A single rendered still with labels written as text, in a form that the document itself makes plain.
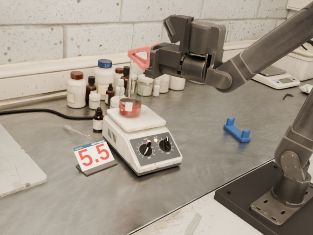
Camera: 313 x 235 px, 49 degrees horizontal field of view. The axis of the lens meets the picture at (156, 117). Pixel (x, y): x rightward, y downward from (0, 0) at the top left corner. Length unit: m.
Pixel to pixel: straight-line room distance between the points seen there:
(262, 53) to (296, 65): 1.12
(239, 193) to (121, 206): 0.26
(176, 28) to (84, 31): 0.55
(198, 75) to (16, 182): 0.44
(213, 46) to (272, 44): 0.12
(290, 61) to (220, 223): 1.23
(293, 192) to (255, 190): 0.09
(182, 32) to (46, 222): 0.46
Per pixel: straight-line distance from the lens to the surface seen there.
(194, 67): 0.74
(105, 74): 1.15
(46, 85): 1.17
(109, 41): 1.30
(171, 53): 0.75
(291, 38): 0.68
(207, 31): 0.73
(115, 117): 0.87
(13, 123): 1.03
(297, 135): 0.72
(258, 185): 0.84
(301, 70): 1.81
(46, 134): 0.97
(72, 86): 1.09
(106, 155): 0.85
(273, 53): 0.69
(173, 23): 0.76
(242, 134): 1.05
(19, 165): 0.83
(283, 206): 0.79
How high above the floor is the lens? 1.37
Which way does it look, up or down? 25 degrees down
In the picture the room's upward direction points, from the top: 8 degrees clockwise
